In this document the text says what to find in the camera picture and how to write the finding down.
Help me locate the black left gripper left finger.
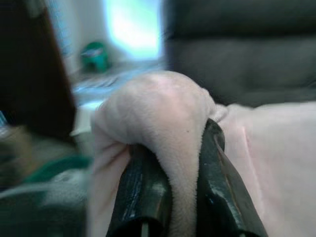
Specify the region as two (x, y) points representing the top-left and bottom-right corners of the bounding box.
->
(106, 144), (173, 237)

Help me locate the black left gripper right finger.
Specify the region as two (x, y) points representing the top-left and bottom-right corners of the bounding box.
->
(197, 118), (269, 237)

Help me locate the green plastic stool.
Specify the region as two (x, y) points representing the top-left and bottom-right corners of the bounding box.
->
(79, 41), (111, 74)

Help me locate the grey fabric sofa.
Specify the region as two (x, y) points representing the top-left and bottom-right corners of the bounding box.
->
(0, 0), (316, 237)

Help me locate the dark wooden cabinet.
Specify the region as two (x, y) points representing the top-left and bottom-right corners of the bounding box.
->
(0, 0), (77, 140)

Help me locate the teal basket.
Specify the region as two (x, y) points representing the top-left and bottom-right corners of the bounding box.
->
(23, 154), (93, 185)

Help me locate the pink plush pillow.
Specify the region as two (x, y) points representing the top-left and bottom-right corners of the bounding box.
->
(87, 71), (316, 237)

